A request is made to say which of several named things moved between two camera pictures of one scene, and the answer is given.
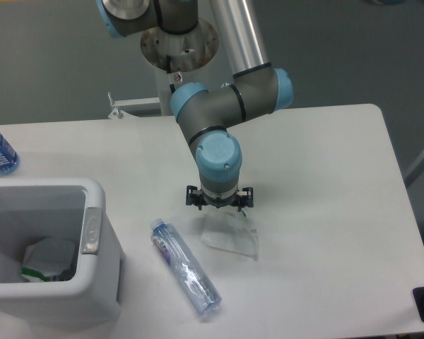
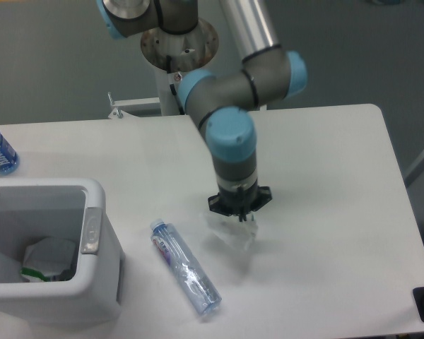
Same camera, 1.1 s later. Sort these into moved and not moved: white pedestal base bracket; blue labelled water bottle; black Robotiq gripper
Moved: black Robotiq gripper
Not moved: white pedestal base bracket; blue labelled water bottle
